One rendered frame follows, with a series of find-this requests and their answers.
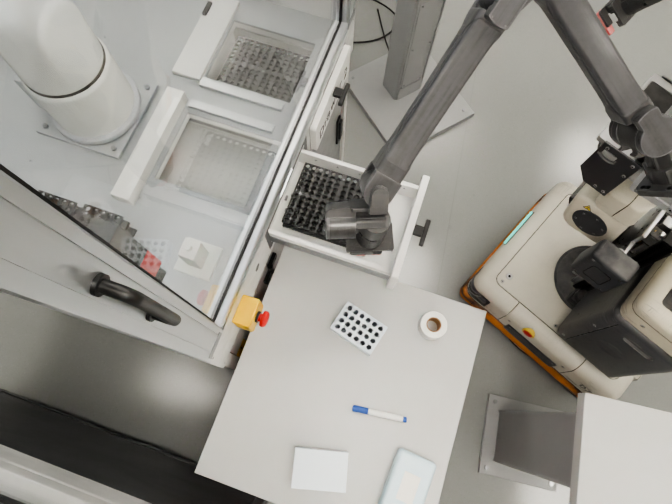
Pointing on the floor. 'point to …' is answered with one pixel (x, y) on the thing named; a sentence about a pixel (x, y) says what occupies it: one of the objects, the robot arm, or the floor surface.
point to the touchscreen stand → (404, 71)
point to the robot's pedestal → (581, 449)
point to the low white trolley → (341, 385)
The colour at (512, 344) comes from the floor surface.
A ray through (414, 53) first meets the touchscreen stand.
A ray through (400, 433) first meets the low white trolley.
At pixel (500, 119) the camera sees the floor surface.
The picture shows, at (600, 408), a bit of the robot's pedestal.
